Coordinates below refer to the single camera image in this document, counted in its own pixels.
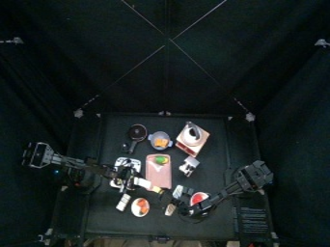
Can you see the orange toy food piece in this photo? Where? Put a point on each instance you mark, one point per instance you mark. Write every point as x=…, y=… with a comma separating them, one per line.
x=161, y=142

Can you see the silver frame corner bracket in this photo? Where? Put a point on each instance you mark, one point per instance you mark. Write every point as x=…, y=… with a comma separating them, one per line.
x=250, y=116
x=16, y=41
x=321, y=42
x=78, y=113

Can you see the white egg block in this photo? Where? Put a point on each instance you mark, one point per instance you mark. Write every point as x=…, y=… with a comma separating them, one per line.
x=123, y=202

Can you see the small beige toy block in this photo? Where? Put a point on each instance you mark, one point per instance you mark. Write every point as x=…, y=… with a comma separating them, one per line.
x=170, y=209

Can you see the black toy frying pan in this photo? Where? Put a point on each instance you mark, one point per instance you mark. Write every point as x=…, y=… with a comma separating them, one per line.
x=137, y=134

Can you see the wooden toy kitchen scale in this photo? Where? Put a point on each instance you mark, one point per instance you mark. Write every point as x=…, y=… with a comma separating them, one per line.
x=193, y=139

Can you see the white scale bowl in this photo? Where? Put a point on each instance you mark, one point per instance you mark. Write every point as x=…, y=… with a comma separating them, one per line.
x=191, y=135

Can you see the white rectangular toy block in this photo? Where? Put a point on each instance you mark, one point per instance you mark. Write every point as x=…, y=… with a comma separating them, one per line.
x=142, y=182

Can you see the white toy knife holder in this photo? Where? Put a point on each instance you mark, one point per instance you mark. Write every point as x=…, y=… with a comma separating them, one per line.
x=189, y=166

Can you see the white plate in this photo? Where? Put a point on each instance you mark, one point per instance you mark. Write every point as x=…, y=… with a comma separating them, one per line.
x=141, y=207

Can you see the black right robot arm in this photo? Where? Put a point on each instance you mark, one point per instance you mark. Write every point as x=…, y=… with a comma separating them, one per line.
x=245, y=181

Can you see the blue-grey toy pot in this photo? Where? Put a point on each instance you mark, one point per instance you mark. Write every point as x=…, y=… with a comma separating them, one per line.
x=161, y=141

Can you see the pink cutting board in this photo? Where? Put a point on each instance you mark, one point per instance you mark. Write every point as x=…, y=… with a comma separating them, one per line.
x=158, y=172

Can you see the white toy stove tray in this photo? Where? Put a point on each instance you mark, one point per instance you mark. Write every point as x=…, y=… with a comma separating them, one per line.
x=127, y=164

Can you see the grey and white toy block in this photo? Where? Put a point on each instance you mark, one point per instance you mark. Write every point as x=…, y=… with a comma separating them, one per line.
x=178, y=191

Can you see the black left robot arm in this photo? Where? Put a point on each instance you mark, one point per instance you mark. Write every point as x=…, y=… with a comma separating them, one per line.
x=64, y=159

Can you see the orange toy food on plate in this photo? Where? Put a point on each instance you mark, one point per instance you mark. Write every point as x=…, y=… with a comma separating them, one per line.
x=143, y=207

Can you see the green and yellow toy vegetable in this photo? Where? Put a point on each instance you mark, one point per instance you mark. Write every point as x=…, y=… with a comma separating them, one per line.
x=162, y=159

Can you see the small yellow toy piece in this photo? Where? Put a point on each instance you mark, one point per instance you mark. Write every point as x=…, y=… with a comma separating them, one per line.
x=157, y=189

